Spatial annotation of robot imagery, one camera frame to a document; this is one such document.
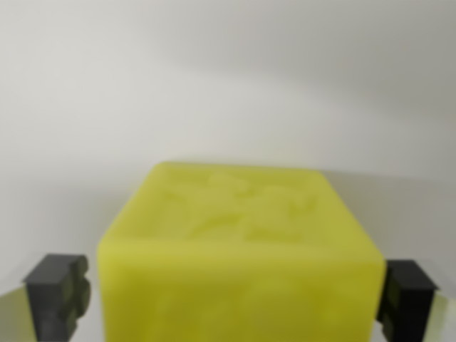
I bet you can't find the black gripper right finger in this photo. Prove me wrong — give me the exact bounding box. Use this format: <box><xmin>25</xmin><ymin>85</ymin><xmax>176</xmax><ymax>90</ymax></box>
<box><xmin>375</xmin><ymin>259</ymin><xmax>456</xmax><ymax>342</ymax></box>

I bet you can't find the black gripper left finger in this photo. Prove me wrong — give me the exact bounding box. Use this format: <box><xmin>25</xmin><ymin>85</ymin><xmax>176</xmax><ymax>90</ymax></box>
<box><xmin>0</xmin><ymin>253</ymin><xmax>92</xmax><ymax>342</ymax></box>

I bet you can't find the yellow cube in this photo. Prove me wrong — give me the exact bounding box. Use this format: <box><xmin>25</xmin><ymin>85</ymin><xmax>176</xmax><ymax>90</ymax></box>
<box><xmin>95</xmin><ymin>160</ymin><xmax>387</xmax><ymax>342</ymax></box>

